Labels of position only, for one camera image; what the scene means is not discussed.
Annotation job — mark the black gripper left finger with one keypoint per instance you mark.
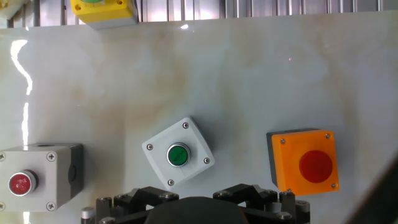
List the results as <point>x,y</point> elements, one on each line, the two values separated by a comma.
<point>149,197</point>

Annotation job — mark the yellow box green mushroom button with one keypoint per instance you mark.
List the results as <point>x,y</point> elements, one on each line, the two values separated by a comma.
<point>102,14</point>

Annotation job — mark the grey box red button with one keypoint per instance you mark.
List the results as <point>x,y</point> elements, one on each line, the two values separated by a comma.
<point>46,177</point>

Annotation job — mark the orange box red mushroom button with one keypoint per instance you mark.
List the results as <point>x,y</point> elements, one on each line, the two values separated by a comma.
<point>289,161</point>

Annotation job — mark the white box green button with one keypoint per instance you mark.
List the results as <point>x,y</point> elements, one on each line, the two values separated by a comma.
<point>194,146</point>

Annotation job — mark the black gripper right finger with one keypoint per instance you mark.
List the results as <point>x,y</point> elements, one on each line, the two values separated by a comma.
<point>248,199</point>

